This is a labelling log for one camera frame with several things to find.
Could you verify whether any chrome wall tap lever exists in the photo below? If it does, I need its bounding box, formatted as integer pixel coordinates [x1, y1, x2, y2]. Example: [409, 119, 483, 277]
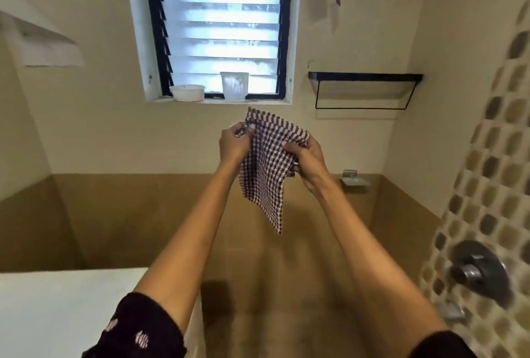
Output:
[443, 302, 469, 324]

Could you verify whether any white washing machine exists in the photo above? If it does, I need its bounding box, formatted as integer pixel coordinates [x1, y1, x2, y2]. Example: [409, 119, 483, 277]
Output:
[0, 267, 206, 358]

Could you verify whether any person's right hand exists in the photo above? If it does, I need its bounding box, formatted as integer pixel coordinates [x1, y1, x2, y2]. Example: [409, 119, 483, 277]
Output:
[281, 135, 332, 195]

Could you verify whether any person's left forearm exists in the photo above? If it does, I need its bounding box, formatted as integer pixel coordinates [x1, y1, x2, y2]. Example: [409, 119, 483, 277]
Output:
[133, 159, 243, 334]

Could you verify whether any translucent plastic jug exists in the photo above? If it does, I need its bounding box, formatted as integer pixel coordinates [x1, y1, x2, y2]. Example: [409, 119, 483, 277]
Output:
[219, 71, 251, 103]

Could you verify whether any black wall towel rack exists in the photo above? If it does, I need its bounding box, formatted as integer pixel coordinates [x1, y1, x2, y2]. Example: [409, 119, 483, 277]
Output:
[308, 71, 425, 111]

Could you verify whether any person's left hand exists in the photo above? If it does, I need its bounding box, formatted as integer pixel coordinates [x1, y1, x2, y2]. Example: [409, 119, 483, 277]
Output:
[218, 121, 256, 168]

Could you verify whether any small wall window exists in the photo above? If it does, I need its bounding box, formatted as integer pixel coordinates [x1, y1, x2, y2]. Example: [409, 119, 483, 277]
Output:
[123, 0, 304, 106]

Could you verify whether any person's right forearm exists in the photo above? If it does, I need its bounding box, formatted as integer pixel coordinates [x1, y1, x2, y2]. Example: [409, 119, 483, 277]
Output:
[308, 178, 450, 352]

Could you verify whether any chrome shower valve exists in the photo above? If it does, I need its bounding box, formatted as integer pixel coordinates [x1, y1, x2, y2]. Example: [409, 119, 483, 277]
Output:
[448, 240, 515, 309]

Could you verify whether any white paper sheet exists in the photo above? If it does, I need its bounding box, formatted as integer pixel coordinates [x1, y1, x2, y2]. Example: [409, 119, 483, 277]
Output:
[0, 0, 86, 68]

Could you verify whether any person's dark patterned right sleeve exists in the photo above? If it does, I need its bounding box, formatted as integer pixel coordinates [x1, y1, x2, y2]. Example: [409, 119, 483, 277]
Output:
[407, 330, 480, 358]

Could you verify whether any person's dark patterned sleeve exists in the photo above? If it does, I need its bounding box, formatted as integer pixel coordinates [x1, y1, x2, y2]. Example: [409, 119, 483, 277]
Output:
[407, 330, 480, 358]
[81, 291, 188, 358]

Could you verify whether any white container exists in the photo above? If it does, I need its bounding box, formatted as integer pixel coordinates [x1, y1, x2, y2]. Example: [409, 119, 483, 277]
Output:
[168, 83, 206, 103]

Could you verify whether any brown white checkered cloth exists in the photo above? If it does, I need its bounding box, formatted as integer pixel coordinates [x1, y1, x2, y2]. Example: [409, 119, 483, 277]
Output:
[238, 106, 312, 236]

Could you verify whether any grey wall shelf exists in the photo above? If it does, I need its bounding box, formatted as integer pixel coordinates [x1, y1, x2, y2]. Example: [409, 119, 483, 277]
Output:
[340, 169, 372, 187]

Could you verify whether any person's dark patterned left sleeve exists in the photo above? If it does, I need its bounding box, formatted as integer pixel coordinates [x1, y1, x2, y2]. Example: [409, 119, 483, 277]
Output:
[81, 291, 188, 358]

